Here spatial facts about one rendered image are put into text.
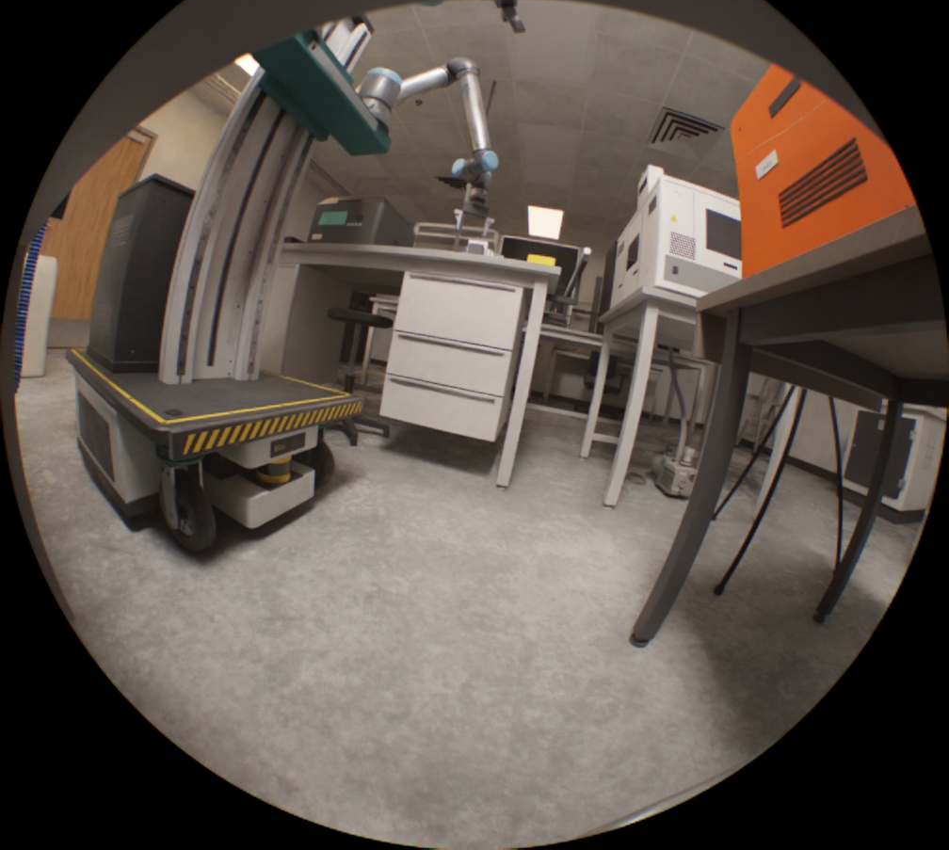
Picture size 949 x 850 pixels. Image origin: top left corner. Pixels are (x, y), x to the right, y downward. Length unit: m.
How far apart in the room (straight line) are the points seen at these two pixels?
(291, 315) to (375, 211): 0.65
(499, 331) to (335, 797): 1.36
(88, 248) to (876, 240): 4.14
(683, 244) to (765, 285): 1.00
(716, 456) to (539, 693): 0.49
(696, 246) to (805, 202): 0.99
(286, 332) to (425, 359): 0.75
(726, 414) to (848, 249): 0.34
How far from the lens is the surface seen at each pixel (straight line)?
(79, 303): 3.88
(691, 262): 1.49
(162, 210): 1.07
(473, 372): 1.32
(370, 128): 1.19
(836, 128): 0.59
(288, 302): 1.76
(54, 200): 0.19
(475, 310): 1.34
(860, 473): 3.25
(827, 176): 0.57
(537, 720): 0.61
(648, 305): 1.39
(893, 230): 0.39
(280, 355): 1.76
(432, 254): 1.38
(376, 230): 1.63
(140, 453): 0.86
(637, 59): 2.86
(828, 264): 0.44
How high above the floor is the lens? 0.51
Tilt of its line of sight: 3 degrees down
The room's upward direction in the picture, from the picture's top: 11 degrees clockwise
